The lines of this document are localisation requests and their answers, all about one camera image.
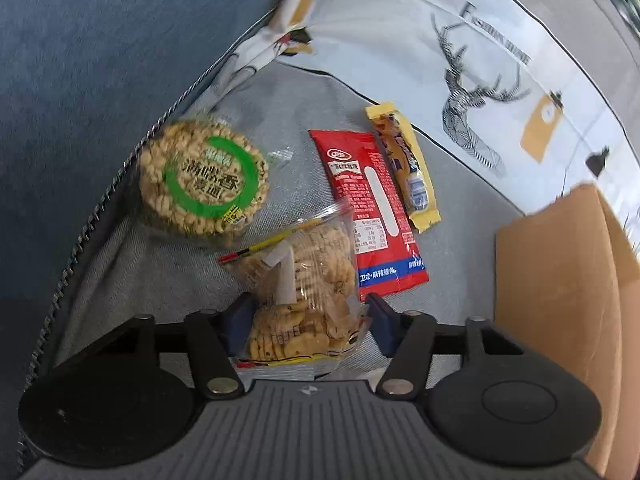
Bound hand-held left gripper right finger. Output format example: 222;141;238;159
365;292;528;402

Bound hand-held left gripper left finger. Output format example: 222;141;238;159
100;291;258;402

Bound clear bag of cookies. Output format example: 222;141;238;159
217;200;373;378

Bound red snack packet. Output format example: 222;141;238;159
308;129;431;302

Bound round peanut snack pack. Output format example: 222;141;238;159
125;112;296;251

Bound yellow snack bar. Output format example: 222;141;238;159
365;101;442;235

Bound brown cardboard box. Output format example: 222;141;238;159
494;184;640;480

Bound blue zippered cushion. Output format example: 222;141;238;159
0;0;306;480

